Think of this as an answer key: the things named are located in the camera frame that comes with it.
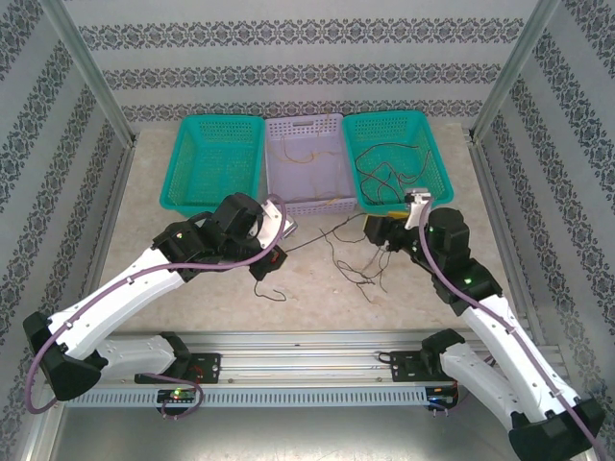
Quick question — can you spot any black wire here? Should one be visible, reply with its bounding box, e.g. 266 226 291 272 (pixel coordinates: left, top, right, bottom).
253 280 288 303
335 258 377 304

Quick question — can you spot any yellow wire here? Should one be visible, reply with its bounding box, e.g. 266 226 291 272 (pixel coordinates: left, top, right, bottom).
307 189 357 206

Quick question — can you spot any dark red wire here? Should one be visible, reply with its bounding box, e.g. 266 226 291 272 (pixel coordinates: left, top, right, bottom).
396 149 432 193

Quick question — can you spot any orange wire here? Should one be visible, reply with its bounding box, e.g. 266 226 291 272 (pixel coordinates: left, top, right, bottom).
314 112 347 193
268 136 318 167

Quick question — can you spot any teal plastic basket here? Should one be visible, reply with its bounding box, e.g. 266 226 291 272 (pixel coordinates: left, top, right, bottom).
341 109 455 216
160 114 267 212

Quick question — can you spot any lavender plastic basket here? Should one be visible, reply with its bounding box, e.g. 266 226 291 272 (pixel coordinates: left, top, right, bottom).
263 113 359 217

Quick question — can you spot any small circuit board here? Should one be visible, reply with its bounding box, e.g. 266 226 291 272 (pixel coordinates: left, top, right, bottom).
157 387 200 403
426 386 460 410

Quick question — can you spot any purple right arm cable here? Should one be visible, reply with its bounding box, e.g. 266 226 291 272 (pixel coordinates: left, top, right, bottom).
420 204 609 461

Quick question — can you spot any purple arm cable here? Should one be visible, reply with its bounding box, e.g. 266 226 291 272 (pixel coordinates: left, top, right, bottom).
420 204 609 461
26 193 288 414

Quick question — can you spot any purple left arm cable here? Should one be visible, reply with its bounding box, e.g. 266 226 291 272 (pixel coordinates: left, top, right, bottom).
26 193 288 414

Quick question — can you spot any aluminium frame side rail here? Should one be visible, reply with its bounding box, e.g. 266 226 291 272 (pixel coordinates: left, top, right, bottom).
42 141 140 385
466 136 566 385

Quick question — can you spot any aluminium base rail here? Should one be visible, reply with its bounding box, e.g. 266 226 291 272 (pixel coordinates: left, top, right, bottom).
114 328 481 386

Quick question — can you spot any white slotted cable duct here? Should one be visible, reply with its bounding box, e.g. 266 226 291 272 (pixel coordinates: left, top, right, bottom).
66 383 462 410

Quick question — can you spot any short purple cable loop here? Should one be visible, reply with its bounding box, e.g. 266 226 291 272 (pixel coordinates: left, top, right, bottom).
160 373 207 421

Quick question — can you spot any aluminium frame post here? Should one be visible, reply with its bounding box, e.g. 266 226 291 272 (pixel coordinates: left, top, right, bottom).
468 0 562 144
39 0 138 146

